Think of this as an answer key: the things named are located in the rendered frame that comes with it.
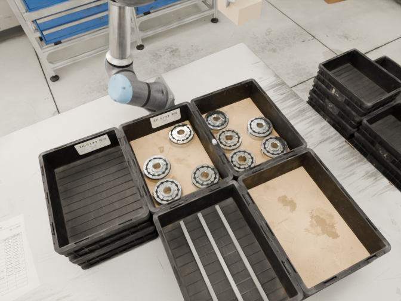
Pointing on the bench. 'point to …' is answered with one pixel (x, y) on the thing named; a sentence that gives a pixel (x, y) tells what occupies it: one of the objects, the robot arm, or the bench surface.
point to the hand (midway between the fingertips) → (238, 2)
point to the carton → (240, 10)
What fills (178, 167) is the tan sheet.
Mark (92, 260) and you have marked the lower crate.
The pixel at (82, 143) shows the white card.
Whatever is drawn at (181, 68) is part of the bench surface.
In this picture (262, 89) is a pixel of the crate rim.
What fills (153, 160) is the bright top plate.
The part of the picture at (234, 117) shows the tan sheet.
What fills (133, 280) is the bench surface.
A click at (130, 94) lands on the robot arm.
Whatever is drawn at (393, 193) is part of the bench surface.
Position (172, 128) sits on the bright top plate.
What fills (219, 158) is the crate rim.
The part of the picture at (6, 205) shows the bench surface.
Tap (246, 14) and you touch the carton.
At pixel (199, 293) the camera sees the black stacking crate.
